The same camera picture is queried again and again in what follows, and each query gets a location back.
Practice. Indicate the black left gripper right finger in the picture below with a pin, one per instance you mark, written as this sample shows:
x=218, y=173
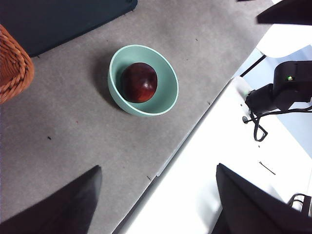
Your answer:
x=248, y=209

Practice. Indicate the dark teal tray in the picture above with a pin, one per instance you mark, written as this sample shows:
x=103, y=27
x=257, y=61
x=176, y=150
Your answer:
x=61, y=22

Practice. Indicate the teal bowl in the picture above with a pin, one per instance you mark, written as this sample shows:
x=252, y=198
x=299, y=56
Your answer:
x=165, y=83

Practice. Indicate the dark red plum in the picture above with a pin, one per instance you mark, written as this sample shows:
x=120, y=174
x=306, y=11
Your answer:
x=140, y=83

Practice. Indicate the brown wicker basket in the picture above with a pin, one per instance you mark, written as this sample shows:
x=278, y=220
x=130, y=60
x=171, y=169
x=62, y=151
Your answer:
x=12, y=70

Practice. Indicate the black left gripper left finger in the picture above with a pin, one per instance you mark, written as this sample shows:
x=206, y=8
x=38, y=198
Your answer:
x=61, y=207

